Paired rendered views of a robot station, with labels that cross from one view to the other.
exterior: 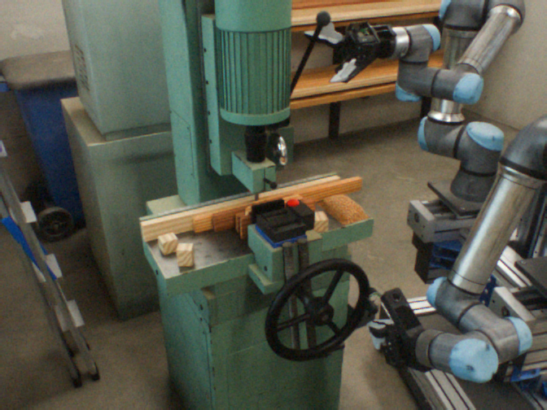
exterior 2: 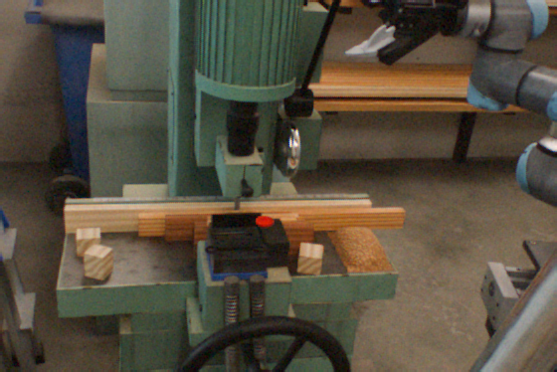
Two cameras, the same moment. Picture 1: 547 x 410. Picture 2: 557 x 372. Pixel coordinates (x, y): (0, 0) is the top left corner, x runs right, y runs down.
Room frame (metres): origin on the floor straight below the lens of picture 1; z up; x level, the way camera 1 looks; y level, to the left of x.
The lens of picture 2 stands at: (0.22, -0.28, 1.55)
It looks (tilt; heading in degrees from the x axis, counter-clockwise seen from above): 26 degrees down; 13
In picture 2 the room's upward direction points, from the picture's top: 6 degrees clockwise
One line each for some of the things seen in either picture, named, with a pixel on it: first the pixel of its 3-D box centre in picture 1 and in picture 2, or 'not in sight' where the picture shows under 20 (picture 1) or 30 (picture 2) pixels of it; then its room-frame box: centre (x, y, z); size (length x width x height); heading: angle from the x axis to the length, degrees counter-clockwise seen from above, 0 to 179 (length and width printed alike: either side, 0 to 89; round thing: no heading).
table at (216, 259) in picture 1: (269, 244); (233, 275); (1.16, 0.01, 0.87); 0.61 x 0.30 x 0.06; 117
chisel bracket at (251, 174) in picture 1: (254, 172); (239, 168); (1.29, 0.05, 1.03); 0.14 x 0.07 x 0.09; 27
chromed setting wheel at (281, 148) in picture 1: (275, 151); (287, 148); (1.44, -0.01, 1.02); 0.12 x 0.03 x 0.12; 27
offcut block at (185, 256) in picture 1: (185, 255); (98, 262); (1.04, 0.21, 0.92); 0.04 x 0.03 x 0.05; 89
